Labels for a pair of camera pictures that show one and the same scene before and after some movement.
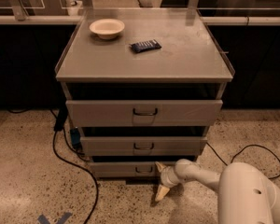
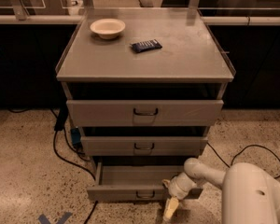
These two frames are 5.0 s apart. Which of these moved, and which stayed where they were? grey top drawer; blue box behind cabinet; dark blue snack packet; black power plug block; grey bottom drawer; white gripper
Moved: white gripper; grey bottom drawer
Stayed: grey top drawer; blue box behind cabinet; black power plug block; dark blue snack packet
